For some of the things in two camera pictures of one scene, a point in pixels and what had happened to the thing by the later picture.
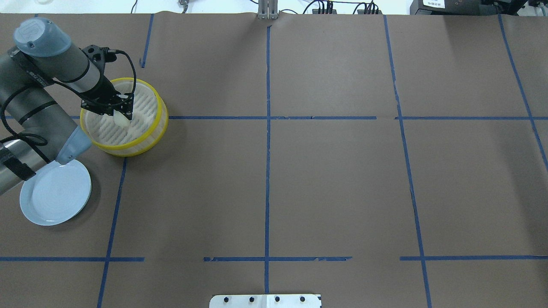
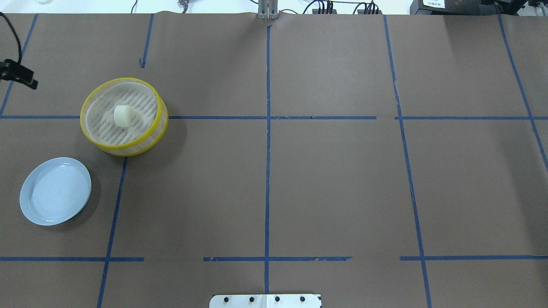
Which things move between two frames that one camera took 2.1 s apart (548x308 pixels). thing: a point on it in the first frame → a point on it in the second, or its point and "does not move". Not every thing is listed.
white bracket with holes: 265,300 does not move
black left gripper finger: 127,105 → 32,83
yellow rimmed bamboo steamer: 148,125 does not move
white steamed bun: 120,121 does not move
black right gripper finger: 109,109 → 9,65
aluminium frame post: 268,9 does not move
